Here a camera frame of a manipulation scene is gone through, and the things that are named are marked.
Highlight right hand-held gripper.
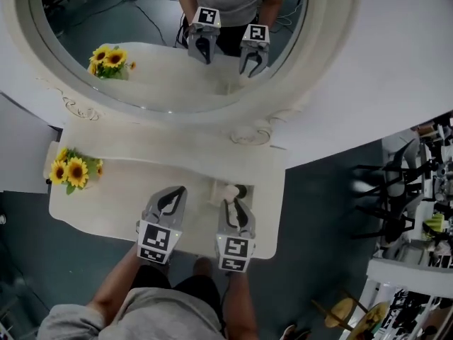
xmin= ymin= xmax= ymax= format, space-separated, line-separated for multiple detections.
xmin=214 ymin=198 xmax=257 ymax=273

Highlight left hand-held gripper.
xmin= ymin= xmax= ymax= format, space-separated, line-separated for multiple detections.
xmin=136 ymin=185 xmax=188 ymax=266

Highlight white vanity table with mirror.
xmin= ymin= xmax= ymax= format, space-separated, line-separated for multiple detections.
xmin=0 ymin=0 xmax=365 ymax=261

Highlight person's right forearm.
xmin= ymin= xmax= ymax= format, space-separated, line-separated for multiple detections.
xmin=221 ymin=271 xmax=259 ymax=340

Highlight person's left forearm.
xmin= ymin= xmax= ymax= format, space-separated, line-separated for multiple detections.
xmin=88 ymin=242 xmax=148 ymax=318

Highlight person's legs black shorts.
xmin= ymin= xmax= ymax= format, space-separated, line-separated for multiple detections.
xmin=130 ymin=256 xmax=224 ymax=307

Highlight sunflower bouquet in pot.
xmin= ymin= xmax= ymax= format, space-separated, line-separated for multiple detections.
xmin=48 ymin=147 xmax=105 ymax=195

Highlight person's grey shirt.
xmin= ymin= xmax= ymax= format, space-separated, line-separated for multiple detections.
xmin=37 ymin=287 xmax=227 ymax=340

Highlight yellow wooden stool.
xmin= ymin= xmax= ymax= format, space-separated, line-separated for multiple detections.
xmin=311 ymin=293 xmax=390 ymax=340

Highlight grey chair black legs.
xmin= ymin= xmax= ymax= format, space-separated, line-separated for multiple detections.
xmin=350 ymin=138 xmax=428 ymax=198
xmin=350 ymin=203 xmax=418 ymax=244

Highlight white shelf unit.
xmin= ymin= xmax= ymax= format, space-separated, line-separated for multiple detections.
xmin=0 ymin=92 xmax=64 ymax=194

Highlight white desk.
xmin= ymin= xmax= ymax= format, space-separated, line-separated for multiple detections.
xmin=366 ymin=256 xmax=453 ymax=297

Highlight lime green object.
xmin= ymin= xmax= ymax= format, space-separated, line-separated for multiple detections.
xmin=423 ymin=213 xmax=445 ymax=239

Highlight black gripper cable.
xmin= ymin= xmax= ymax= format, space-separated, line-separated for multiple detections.
xmin=219 ymin=273 xmax=231 ymax=332

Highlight oval mirror white carved frame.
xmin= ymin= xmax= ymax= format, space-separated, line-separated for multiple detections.
xmin=0 ymin=0 xmax=365 ymax=147

